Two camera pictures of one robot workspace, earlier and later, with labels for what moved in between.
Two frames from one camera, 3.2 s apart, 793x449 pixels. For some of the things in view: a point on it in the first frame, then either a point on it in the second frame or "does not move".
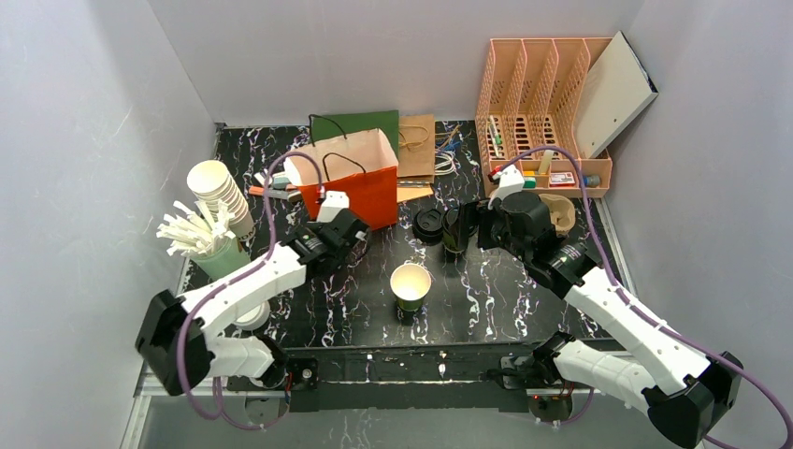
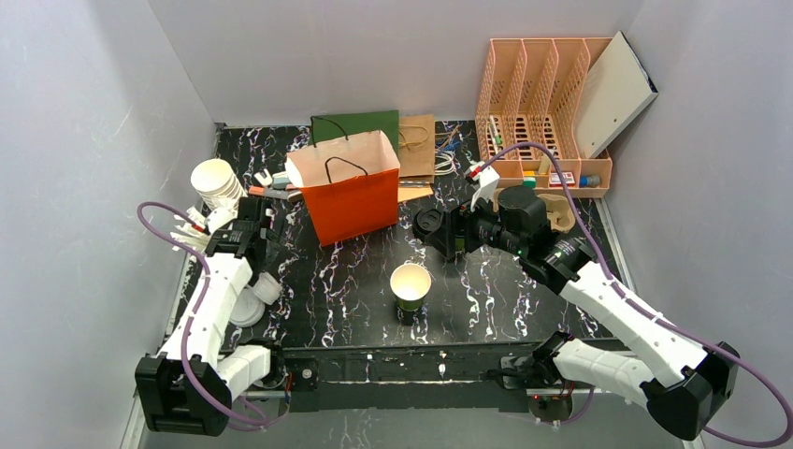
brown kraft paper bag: [416, 156] does not move
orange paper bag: [361, 165] does not move
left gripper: [352, 229] → [252, 210]
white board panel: [617, 88] does not move
